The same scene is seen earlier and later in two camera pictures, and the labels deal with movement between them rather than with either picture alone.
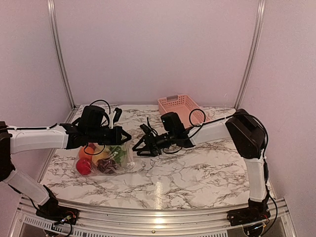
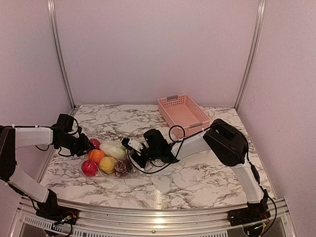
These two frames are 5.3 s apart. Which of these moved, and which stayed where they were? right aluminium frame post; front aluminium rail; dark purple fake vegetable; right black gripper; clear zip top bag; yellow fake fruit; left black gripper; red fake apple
Moved: dark purple fake vegetable; right black gripper; yellow fake fruit; red fake apple; left black gripper; clear zip top bag
Stayed: front aluminium rail; right aluminium frame post
